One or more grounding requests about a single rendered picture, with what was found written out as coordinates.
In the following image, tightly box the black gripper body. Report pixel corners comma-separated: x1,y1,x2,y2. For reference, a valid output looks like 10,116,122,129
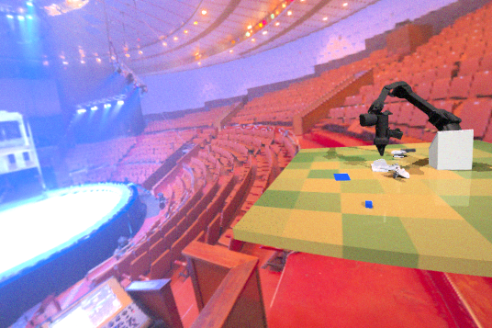
374,124,389,144

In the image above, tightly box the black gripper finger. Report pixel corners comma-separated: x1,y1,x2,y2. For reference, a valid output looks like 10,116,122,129
376,144,387,156

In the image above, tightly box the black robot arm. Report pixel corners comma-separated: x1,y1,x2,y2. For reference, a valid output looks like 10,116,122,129
359,81,462,140

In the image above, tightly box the blue flat rectangular plate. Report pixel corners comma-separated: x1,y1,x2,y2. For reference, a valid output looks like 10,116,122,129
334,174,351,181

